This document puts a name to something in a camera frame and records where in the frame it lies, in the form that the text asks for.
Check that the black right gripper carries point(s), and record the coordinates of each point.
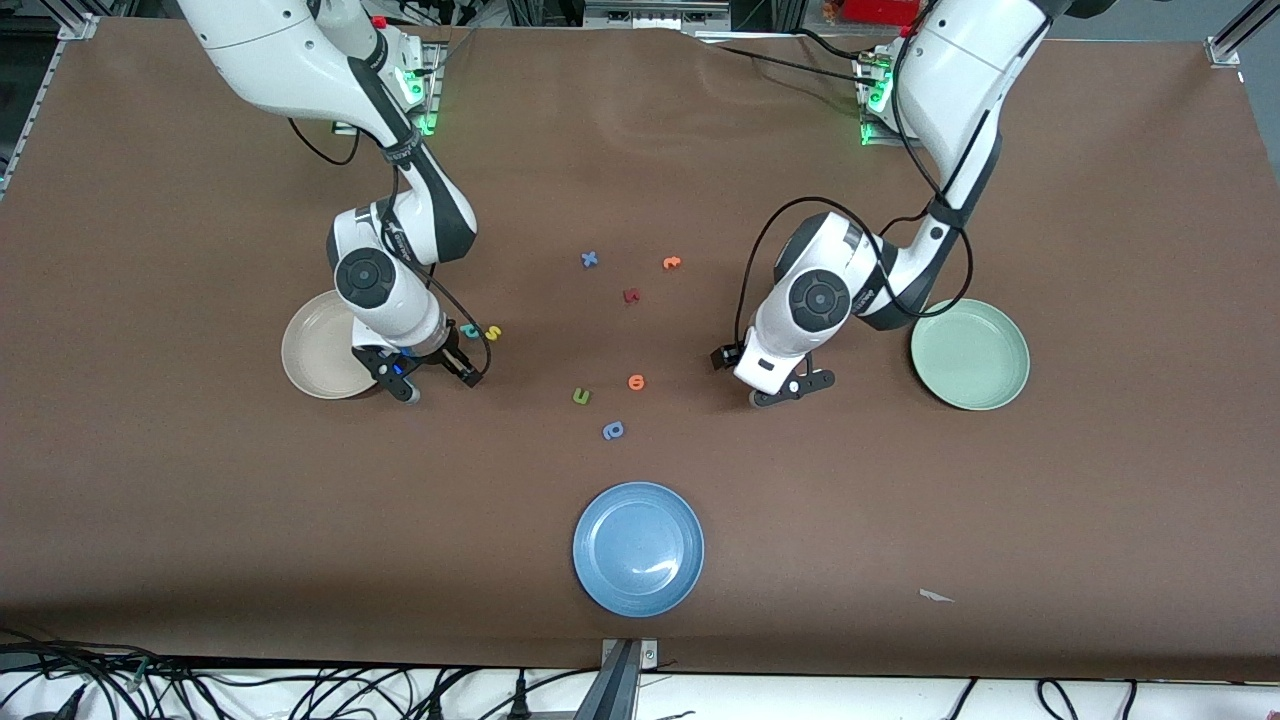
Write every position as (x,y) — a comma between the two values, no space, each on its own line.
(452,356)

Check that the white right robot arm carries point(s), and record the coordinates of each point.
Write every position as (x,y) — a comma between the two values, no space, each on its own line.
(290,50)

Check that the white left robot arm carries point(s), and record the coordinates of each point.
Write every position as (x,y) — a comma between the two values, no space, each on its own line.
(960,70)

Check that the blue foam letter a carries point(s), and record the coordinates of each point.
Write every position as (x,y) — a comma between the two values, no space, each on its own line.
(613,431)

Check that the beige round plate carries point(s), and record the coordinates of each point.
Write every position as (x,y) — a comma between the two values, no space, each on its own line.
(315,350)

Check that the brown table cover sheet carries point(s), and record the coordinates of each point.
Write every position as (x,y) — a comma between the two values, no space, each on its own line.
(640,180)

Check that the blue round plate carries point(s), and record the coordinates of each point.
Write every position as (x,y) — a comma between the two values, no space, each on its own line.
(638,549)

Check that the green round plate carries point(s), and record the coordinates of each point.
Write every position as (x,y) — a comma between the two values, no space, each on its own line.
(975,360)

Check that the white paper scrap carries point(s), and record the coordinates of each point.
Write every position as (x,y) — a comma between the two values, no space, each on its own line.
(935,596)

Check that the black power plug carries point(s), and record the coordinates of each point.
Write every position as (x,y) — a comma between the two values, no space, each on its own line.
(520,705)
(436,710)

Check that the grey metal equipment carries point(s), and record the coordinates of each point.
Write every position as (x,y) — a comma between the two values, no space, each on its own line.
(655,12)

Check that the red box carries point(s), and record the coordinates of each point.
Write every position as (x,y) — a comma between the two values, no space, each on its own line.
(870,10)

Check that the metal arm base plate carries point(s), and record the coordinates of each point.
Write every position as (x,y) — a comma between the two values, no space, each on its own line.
(870,138)
(433,95)

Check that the aluminium profile bracket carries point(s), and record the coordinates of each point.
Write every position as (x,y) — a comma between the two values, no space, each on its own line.
(628,655)

